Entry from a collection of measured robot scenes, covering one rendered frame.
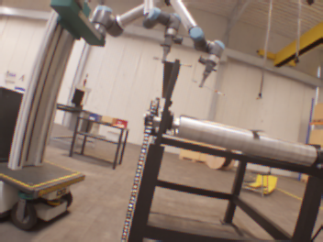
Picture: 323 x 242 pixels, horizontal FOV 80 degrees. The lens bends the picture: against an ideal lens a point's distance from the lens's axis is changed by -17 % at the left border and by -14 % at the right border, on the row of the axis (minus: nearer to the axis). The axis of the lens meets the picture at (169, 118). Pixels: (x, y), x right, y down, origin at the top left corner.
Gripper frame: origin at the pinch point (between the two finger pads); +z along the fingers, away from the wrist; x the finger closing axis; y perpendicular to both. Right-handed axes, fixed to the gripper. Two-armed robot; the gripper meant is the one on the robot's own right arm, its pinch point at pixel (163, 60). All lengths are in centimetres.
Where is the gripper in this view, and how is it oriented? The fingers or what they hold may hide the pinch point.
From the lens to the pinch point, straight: 149.1
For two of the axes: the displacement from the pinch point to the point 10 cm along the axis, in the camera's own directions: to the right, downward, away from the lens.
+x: 0.5, -0.7, -10.0
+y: -9.7, -2.3, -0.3
